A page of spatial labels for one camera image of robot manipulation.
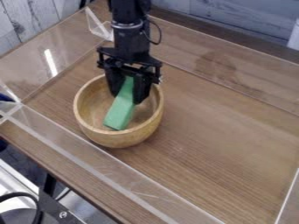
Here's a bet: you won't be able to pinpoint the blue object at edge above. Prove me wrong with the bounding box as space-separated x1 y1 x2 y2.
0 93 15 102

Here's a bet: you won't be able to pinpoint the black cable loop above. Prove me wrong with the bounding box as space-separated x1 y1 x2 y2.
0 192 44 224

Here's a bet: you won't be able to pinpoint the clear acrylic corner bracket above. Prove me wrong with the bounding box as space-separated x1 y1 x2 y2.
85 7 113 42

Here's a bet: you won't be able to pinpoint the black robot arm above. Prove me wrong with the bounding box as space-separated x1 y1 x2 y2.
97 0 163 104

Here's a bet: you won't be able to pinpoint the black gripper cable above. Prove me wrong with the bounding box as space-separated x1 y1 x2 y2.
143 16 164 46

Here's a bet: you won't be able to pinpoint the brown wooden bowl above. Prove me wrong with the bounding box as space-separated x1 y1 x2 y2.
72 75 164 149

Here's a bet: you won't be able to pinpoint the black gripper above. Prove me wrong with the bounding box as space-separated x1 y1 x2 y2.
96 22 164 105

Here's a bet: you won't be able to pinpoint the green rectangular block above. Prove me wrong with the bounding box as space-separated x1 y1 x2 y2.
103 77 135 130

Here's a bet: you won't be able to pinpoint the clear acrylic tray walls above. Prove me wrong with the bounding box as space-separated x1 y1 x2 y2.
0 13 299 224

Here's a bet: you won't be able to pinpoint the black metal table frame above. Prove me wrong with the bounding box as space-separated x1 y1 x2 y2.
37 174 87 224

